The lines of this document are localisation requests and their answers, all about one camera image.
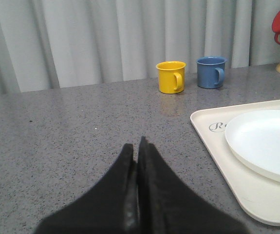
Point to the blue enamel mug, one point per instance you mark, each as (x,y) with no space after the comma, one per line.
(211,72)

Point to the yellow enamel mug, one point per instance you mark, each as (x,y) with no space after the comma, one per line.
(171,76)

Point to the grey pleated curtain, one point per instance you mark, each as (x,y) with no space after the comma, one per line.
(63,43)

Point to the cream rabbit serving tray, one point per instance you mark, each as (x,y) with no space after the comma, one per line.
(257,195)

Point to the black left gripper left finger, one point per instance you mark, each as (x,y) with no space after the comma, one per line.
(109,207)

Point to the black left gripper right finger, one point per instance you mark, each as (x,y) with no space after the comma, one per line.
(168,206)

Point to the white round plate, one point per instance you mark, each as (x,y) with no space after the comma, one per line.
(254,138)

